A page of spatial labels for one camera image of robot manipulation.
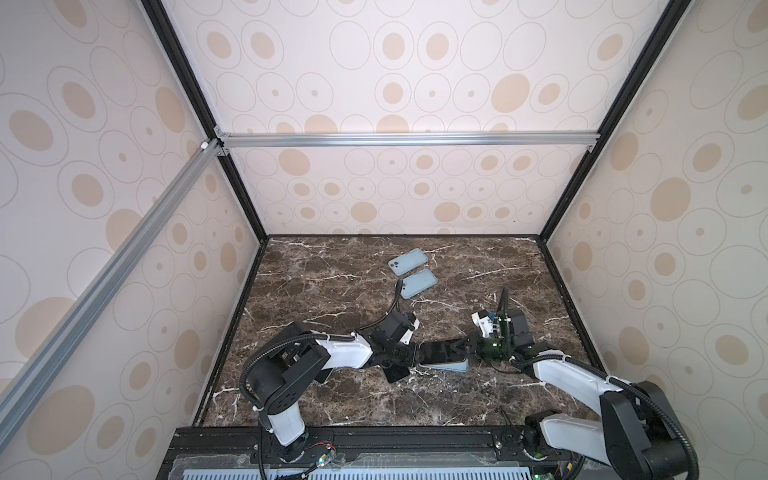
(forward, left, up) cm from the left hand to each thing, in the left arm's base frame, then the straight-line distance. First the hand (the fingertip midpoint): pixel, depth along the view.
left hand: (431, 357), depth 85 cm
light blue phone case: (-2, -8, -1) cm, 8 cm away
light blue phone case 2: (+39, +6, -5) cm, 40 cm away
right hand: (+2, -7, +2) cm, 7 cm away
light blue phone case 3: (+29, +2, -5) cm, 30 cm away
